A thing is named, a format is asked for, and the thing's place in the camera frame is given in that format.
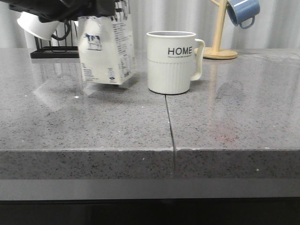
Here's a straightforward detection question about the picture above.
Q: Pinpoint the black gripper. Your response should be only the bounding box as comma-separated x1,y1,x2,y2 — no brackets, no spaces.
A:
8,0,115,23

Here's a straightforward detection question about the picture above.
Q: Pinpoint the white milk carton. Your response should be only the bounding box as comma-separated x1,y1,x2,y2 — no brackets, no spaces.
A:
78,0,135,85

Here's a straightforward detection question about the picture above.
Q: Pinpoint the cream HOME mug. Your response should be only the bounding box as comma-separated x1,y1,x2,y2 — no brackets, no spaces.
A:
147,31,205,95

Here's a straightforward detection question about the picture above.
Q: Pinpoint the left white enamel mug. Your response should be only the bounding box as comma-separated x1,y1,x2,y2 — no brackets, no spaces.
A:
17,12,70,41

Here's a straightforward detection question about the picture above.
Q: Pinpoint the wooden mug tree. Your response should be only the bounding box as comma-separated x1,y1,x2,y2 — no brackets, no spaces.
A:
203,0,238,60

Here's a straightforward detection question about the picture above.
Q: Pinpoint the blue enamel mug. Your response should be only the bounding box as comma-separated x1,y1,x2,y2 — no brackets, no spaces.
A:
227,0,260,29

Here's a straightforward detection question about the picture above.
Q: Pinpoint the black wire mug rack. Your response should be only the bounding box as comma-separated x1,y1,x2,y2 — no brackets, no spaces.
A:
30,21,79,59

